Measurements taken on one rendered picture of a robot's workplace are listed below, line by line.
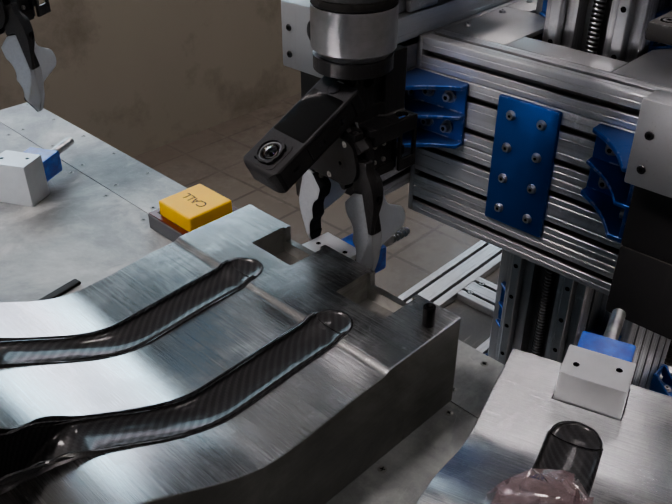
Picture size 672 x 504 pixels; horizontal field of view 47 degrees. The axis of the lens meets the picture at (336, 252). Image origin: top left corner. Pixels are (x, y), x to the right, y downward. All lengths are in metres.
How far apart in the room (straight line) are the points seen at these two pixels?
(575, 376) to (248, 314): 0.26
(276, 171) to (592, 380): 0.30
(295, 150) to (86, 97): 2.18
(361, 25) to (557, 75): 0.38
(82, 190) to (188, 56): 2.01
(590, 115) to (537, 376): 0.42
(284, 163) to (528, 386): 0.27
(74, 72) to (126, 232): 1.86
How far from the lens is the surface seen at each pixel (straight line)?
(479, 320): 1.75
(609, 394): 0.61
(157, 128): 3.00
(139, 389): 0.57
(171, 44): 2.96
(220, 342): 0.61
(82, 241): 0.93
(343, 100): 0.68
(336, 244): 0.77
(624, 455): 0.60
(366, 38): 0.66
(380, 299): 0.67
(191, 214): 0.87
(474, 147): 1.07
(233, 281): 0.68
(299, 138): 0.66
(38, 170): 1.02
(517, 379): 0.63
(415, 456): 0.64
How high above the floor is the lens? 1.27
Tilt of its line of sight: 33 degrees down
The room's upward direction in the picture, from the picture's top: straight up
